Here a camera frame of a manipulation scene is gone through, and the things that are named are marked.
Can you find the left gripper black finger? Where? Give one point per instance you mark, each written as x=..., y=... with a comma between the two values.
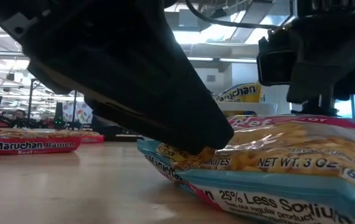
x=152, y=130
x=134, y=62

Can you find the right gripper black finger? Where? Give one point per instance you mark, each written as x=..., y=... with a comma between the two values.
x=322, y=105

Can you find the red beef noodle pack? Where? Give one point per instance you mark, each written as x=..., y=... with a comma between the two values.
x=25, y=145
x=93, y=139

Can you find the yellow ramen packets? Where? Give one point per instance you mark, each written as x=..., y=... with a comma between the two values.
x=243, y=93

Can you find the dark grey partition panel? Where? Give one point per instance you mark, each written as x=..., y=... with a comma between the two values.
x=102, y=127

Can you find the white patterned cloth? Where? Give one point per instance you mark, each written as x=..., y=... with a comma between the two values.
x=82, y=113

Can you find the white plastic bin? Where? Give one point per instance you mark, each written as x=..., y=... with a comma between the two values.
x=246, y=107

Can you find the person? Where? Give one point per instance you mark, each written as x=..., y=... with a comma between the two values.
x=18, y=115

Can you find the long linear ceiling light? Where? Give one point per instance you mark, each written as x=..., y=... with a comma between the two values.
x=227, y=59

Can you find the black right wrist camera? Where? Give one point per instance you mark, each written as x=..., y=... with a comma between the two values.
x=274, y=68

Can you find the black metal gantry frame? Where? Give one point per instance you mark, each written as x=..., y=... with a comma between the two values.
x=30, y=102

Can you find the rectangular metal air duct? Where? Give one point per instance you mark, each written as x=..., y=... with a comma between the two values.
x=252, y=18

